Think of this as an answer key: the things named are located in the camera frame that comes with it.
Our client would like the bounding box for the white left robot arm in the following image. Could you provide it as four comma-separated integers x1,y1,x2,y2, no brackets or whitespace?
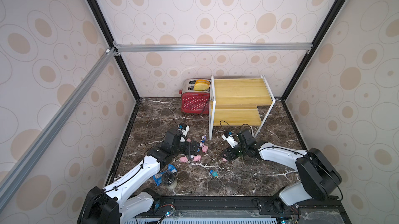
77,124,200,224

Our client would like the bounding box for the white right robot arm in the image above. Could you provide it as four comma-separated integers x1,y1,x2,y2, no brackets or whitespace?
221,129,342,213

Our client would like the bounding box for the clear tape roll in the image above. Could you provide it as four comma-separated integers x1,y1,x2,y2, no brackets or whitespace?
161,171,177,190

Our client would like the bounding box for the blue plastic wrapper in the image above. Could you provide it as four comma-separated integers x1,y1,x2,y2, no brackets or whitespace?
152,164,178,186

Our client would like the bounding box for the Doraemon figure teal ball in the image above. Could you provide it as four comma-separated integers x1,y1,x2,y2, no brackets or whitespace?
209,170,218,178

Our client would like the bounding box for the white metal wooden shelf rack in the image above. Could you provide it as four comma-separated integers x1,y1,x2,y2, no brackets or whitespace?
209,75,276,138

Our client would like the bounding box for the red polka dot toaster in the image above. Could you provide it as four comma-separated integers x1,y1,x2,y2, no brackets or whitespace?
179,79,211,114

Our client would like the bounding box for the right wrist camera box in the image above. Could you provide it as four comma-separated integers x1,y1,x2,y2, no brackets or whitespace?
222,131,239,148

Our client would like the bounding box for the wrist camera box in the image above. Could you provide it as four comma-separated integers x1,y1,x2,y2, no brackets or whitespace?
222,131,239,148
178,123,189,137

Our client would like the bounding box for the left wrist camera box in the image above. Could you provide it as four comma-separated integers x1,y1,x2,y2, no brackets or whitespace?
178,123,189,137

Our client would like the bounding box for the silver aluminium rail back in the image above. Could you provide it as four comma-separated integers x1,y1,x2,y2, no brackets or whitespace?
116,43,313,53

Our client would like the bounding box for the silver aluminium rail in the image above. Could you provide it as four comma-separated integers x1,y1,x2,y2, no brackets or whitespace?
116,43,313,53
1,47,116,211

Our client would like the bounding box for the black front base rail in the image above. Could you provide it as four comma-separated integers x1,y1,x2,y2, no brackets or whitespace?
129,196,351,224

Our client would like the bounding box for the black corner frame post left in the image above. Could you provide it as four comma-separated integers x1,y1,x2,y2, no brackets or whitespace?
86,0,140,101

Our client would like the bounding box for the black corner frame post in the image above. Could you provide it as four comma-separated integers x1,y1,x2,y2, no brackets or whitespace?
86,0,140,101
281,0,362,101

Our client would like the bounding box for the silver aluminium rail left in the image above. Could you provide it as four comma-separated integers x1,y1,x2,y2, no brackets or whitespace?
1,47,116,211

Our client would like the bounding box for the black corner frame post right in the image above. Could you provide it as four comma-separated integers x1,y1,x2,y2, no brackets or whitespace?
281,0,362,101

